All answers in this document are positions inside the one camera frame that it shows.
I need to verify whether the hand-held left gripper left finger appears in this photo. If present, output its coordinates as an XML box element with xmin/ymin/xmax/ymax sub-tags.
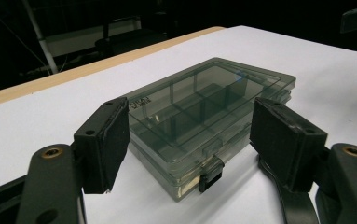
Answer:
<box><xmin>73</xmin><ymin>96</ymin><xmax>130</xmax><ymax>194</ymax></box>

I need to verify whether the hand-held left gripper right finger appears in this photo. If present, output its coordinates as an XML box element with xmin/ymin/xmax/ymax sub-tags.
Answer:
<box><xmin>249</xmin><ymin>96</ymin><xmax>329</xmax><ymax>193</ymax></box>

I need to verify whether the smoky translucent plastic organizer box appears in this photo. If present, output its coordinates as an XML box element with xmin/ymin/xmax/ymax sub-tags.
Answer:
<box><xmin>126</xmin><ymin>57</ymin><xmax>297</xmax><ymax>203</ymax></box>

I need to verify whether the white metal stand pole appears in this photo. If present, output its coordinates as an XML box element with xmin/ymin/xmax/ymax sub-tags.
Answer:
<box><xmin>21</xmin><ymin>0</ymin><xmax>59</xmax><ymax>75</ymax></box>

